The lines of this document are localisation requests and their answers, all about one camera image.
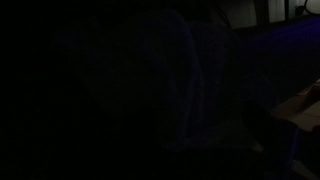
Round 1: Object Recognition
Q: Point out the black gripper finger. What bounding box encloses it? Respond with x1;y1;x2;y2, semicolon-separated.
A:
286;125;320;180

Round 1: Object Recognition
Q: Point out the dark cloth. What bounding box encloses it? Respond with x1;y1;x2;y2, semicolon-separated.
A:
66;9;268;155

